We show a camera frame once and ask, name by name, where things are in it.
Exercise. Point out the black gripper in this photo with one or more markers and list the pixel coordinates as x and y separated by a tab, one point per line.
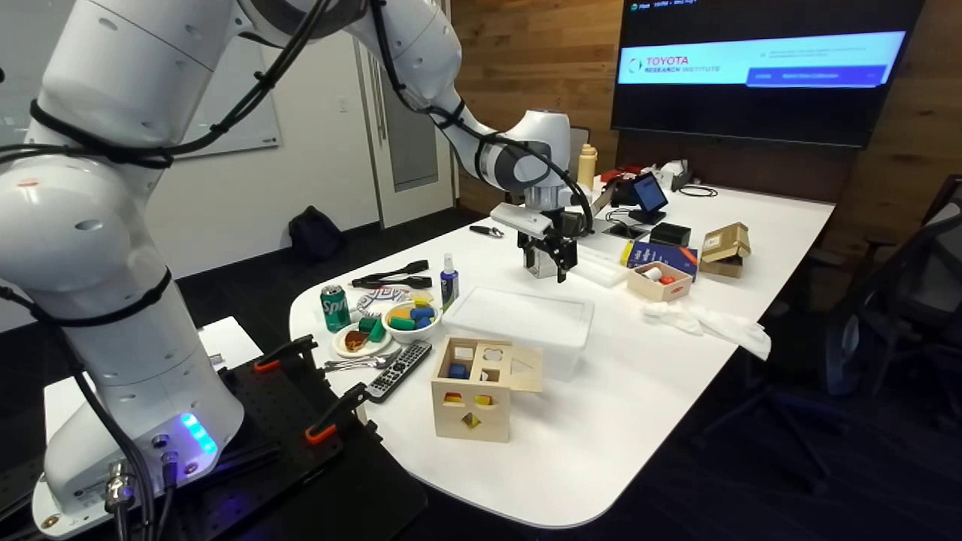
547	245

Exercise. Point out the big clear plastic lunchbox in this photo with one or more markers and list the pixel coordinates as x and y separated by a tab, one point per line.
521	327

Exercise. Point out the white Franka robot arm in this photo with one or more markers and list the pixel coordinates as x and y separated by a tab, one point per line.
110	199

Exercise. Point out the small clear plastic container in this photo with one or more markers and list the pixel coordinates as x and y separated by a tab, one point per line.
606	272

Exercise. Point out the small black table object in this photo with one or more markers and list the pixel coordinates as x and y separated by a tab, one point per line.
487	231

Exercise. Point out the blue glue bottle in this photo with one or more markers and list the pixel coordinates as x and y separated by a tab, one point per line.
450	283

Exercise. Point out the yellow bottle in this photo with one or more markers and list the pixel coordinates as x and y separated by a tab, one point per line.
587	166

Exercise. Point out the small wooden tray box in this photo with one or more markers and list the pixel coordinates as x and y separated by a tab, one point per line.
660	283

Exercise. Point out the blue snack package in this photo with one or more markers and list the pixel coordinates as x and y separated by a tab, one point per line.
664	259

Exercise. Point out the small tablet on stand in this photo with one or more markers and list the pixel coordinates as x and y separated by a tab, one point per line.
651	194

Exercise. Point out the small black box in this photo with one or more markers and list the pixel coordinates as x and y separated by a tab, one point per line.
670	233

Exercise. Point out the white bowl with coloured blocks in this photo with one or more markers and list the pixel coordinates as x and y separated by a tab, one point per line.
412	321

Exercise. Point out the wooden shape sorter box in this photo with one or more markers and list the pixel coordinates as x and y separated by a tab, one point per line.
482	400

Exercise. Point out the black plastic tongs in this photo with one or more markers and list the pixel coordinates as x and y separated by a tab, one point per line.
392	272

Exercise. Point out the white crumpled tissue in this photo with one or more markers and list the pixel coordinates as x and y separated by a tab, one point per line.
706	327

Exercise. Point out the black remote control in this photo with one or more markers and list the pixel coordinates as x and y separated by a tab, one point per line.
401	372

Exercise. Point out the small wooden crate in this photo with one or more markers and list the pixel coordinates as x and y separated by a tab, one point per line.
725	247

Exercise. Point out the green cylinder block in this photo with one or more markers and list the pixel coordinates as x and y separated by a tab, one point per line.
377	329

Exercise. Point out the white bowl with brown toy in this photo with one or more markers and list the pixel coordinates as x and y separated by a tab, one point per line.
360	345

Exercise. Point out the green soda can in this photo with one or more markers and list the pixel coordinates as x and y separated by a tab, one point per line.
336	308

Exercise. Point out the black backpack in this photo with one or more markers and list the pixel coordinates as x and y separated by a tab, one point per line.
317	235

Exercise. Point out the black orange bar clamp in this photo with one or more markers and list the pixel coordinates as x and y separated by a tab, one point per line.
333	417
281	355

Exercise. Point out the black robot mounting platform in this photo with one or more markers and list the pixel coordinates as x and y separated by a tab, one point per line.
290	440

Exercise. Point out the black office chair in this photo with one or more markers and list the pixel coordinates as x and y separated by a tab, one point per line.
902	303

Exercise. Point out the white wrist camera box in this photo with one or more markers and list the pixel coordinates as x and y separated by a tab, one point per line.
521	217

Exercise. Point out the large wall tv monitor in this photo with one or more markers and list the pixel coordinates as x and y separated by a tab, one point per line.
766	65

